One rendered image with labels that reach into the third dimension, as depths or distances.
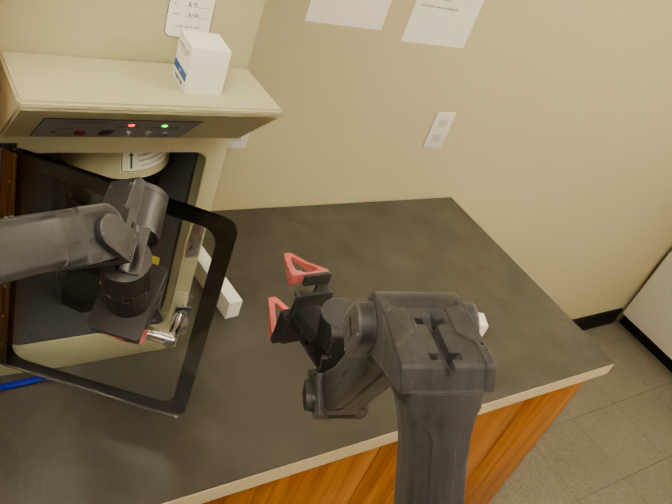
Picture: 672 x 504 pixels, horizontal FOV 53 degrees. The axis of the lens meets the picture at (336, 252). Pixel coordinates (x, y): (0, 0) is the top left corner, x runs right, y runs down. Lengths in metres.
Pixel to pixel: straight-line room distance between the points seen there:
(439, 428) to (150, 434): 0.73
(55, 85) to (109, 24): 0.12
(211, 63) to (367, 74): 0.88
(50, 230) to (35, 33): 0.30
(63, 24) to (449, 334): 0.58
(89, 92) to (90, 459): 0.58
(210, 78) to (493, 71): 1.22
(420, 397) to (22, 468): 0.75
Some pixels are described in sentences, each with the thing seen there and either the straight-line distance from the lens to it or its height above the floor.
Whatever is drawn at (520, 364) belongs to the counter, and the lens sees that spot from 1.64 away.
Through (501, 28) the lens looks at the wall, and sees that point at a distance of 1.92.
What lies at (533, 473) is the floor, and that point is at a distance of 2.85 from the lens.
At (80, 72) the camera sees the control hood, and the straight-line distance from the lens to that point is 0.87.
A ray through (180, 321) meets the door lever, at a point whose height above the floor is 1.20.
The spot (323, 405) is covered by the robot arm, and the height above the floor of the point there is 1.23.
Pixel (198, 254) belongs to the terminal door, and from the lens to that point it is 0.92.
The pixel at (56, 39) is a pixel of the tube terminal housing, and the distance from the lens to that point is 0.90.
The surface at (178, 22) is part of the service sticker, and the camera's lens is 0.93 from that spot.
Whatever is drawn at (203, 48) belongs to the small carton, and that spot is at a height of 1.57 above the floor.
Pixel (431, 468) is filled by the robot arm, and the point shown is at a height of 1.49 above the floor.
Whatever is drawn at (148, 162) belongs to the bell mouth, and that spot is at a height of 1.34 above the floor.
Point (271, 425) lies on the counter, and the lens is 1.25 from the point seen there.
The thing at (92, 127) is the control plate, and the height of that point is 1.45.
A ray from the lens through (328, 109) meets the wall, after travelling 1.70.
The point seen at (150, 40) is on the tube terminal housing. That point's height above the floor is 1.54.
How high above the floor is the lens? 1.89
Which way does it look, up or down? 35 degrees down
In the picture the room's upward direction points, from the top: 22 degrees clockwise
